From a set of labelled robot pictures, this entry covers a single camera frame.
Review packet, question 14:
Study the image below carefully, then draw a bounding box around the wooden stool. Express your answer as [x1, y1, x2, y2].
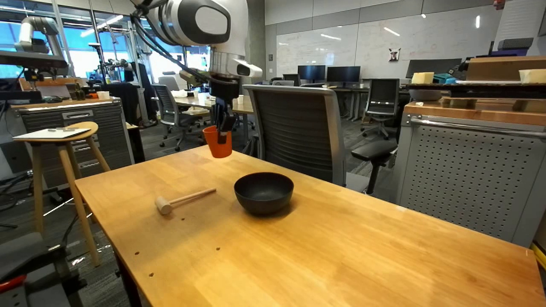
[12, 120, 113, 270]

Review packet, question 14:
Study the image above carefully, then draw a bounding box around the black office chair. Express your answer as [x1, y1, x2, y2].
[359, 77, 403, 142]

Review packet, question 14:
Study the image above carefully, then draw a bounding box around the wooden shelf rack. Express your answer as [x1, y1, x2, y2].
[402, 55, 546, 129]

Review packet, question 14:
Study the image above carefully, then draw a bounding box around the black bowl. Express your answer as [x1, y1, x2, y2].
[233, 171, 297, 219]

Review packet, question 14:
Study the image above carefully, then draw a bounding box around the grey drawer cabinet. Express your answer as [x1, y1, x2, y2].
[12, 98, 137, 190]

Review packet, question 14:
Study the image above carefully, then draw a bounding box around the black computer monitor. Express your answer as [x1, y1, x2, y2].
[296, 64, 330, 88]
[326, 65, 362, 88]

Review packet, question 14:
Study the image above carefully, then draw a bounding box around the white board on stool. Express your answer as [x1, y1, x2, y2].
[12, 125, 93, 144]

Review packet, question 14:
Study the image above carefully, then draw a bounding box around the wooden mallet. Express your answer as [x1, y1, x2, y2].
[154, 187, 219, 219]

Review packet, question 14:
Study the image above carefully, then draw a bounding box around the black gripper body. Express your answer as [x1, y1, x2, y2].
[207, 72, 243, 118]

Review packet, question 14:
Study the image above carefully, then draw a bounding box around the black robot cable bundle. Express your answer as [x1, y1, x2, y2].
[130, 9, 214, 84]

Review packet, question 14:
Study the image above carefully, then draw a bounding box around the orange cup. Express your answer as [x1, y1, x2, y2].
[202, 125, 236, 161]

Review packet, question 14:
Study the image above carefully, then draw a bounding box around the grey mesh office chair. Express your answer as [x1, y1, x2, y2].
[243, 83, 400, 197]

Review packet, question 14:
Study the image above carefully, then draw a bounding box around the grey swivel chair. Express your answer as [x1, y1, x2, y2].
[149, 83, 212, 152]

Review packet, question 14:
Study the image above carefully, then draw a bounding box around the yellow foam block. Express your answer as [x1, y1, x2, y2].
[518, 67, 546, 86]
[410, 71, 437, 88]

